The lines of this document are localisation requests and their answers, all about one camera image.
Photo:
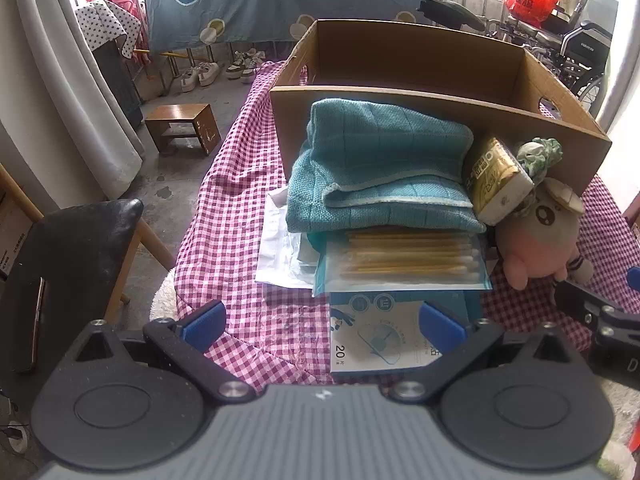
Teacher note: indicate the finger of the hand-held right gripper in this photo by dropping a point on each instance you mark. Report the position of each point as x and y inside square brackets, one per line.
[580, 302]
[635, 279]

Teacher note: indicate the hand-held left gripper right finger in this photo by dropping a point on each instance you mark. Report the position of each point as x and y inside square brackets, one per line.
[440, 327]

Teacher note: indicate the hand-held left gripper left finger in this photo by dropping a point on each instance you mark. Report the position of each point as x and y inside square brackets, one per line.
[205, 322]

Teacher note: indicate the white blue mask box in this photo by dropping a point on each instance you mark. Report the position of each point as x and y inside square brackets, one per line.
[380, 330]

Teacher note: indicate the pink plush toy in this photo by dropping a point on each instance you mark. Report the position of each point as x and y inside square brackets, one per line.
[535, 240]

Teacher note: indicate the cotton swab pack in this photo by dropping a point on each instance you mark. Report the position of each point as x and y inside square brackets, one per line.
[400, 260]

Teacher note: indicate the white plastic bag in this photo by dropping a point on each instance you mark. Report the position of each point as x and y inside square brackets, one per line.
[280, 255]

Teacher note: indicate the gold white tissue pack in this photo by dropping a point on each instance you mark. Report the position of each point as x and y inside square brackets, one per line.
[492, 180]

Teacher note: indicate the teal knitted towel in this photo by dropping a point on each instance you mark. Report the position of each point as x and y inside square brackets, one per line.
[380, 160]

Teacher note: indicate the brown cardboard box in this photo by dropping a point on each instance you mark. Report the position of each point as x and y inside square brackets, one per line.
[400, 55]

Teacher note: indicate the white fluffy mat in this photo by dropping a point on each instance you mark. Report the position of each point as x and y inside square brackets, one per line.
[164, 295]

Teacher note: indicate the purple checkered tablecloth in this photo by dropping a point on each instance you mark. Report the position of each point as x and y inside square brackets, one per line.
[240, 220]

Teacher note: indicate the black wooden chair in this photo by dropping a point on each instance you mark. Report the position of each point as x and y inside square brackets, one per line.
[75, 260]

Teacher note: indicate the green white tie-dye cloth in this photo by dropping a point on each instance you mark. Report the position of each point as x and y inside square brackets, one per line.
[537, 152]

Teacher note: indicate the small wooden stool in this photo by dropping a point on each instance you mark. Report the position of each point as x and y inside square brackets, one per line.
[182, 127]

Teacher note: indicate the printed cardboard carton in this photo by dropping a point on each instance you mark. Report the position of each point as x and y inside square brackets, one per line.
[12, 240]

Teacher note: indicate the black wheelchair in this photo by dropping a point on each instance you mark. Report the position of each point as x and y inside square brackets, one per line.
[580, 45]

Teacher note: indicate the white green sneaker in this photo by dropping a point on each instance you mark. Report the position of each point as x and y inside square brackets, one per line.
[236, 65]
[255, 69]

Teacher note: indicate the black padded seat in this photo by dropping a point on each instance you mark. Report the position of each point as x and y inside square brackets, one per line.
[450, 12]

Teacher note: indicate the white polka dot cloth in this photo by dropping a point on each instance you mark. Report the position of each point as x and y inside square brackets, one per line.
[105, 20]

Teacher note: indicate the blue circle-print bedsheet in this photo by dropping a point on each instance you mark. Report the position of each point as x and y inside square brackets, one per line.
[240, 5]

